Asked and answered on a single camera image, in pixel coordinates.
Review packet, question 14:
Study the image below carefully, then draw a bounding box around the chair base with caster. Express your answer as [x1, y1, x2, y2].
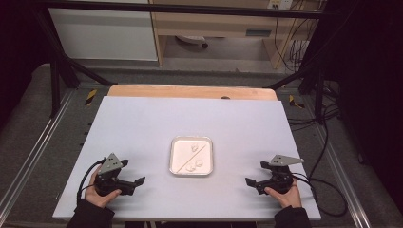
[175, 34, 209, 49]

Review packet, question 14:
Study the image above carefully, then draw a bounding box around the left hand-held gripper cable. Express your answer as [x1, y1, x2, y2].
[76, 157, 107, 207]

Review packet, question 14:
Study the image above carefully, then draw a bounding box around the white board sheet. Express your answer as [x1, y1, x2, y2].
[51, 95, 322, 222]

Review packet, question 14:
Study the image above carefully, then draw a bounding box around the wooden table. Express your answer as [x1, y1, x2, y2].
[106, 84, 278, 102]

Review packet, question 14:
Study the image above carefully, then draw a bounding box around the thin wooden skewer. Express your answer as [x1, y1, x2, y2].
[176, 144, 207, 174]

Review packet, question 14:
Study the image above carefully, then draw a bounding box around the black metal frame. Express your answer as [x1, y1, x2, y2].
[29, 0, 336, 119]

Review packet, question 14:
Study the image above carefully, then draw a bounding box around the person's left hand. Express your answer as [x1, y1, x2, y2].
[84, 164, 123, 209]

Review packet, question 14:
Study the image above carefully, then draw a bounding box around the right hand-held gripper cable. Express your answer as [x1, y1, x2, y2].
[290, 172, 349, 219]

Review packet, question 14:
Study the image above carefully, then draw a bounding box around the light wooden desk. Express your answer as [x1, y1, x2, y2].
[147, 0, 325, 69]

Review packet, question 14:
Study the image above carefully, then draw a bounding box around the wall power socket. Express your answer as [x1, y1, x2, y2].
[266, 0, 295, 10]

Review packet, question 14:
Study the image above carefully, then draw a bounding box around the bundle of black cables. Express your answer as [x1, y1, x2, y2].
[273, 0, 365, 180]

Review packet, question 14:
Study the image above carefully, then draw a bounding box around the square white metal-rimmed tray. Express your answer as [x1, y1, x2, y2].
[168, 135, 214, 177]

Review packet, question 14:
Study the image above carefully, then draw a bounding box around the hand-held gripper cable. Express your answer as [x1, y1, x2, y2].
[76, 157, 107, 207]
[290, 172, 349, 219]

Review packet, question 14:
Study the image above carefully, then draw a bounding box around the white cabinet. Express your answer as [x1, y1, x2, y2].
[48, 0, 159, 62]

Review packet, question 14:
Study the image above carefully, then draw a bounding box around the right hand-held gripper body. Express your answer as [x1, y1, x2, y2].
[255, 154, 305, 195]

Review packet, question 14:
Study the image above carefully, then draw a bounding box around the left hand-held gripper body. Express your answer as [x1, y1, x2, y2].
[94, 153, 137, 198]

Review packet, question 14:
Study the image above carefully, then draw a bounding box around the yellow black tape marker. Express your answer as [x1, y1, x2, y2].
[84, 88, 98, 107]
[288, 94, 306, 110]

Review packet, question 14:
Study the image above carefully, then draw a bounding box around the person's right hand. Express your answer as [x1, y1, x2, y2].
[263, 178, 303, 209]

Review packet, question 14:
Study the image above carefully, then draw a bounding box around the aluminium floor rail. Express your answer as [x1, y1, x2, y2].
[0, 89, 77, 218]
[312, 124, 373, 228]

